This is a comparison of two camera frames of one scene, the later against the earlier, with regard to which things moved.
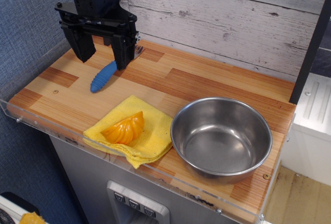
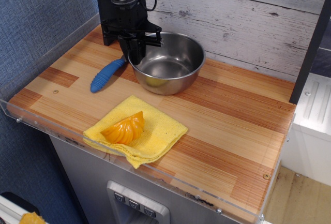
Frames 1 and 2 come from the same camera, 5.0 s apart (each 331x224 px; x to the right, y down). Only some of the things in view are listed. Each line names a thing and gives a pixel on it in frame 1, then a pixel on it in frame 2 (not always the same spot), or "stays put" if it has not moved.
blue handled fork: [108, 71] stays put
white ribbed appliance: [307, 151] stays put
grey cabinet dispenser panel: [130, 207] stays put
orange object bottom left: [32, 218] stays put
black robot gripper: [95, 6] to [130, 25]
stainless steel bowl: [221, 140] to [173, 68]
